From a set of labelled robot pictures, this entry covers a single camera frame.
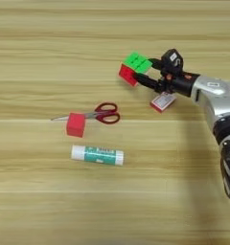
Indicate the small red white card box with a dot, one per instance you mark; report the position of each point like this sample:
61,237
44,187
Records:
163,102

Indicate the Rubik's cube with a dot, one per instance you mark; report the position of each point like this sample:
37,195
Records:
136,65

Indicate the white green glue stick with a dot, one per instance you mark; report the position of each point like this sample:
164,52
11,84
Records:
97,154

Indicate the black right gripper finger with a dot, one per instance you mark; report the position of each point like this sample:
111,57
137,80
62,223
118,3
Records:
156,63
147,82

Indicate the small black box white label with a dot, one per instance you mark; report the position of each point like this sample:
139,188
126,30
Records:
172,60

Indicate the red cube block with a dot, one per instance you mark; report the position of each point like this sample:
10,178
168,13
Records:
76,125

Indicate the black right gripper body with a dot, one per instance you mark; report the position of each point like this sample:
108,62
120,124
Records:
179,84

